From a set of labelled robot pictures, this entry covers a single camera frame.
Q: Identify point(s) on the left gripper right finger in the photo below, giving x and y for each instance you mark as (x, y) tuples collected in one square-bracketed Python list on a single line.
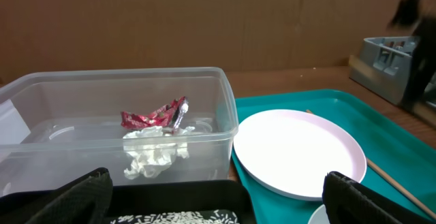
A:
[(348, 201)]

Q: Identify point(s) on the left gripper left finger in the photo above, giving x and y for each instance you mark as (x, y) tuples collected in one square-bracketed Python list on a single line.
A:
[(83, 200)]

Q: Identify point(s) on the grey bowl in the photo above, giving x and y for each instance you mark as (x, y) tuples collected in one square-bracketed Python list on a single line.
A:
[(319, 216)]

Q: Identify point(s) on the wooden chopstick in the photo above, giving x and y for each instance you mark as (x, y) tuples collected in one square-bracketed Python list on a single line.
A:
[(395, 183)]

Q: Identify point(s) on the large white plate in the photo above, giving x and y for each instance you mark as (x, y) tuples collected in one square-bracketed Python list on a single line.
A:
[(290, 152)]

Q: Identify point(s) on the white tissue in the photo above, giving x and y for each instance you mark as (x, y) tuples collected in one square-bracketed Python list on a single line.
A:
[(150, 160)]

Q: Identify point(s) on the pile of rice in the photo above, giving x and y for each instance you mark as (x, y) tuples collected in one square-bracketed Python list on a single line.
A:
[(187, 217)]

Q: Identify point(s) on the red snack wrapper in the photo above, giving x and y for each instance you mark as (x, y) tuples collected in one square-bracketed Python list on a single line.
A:
[(167, 116)]

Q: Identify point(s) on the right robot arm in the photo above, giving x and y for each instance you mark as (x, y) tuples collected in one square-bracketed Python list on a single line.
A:
[(422, 67)]

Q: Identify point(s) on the grey dishwasher rack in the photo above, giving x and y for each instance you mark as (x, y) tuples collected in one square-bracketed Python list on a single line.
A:
[(383, 67)]

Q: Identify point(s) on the black plastic tray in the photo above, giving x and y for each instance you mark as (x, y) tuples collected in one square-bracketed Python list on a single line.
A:
[(181, 197)]

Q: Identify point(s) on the teal serving tray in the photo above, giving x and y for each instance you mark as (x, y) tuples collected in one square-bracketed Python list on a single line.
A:
[(404, 157)]

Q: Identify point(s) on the clear plastic bin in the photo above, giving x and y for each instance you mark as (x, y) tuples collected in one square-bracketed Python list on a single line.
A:
[(59, 126)]

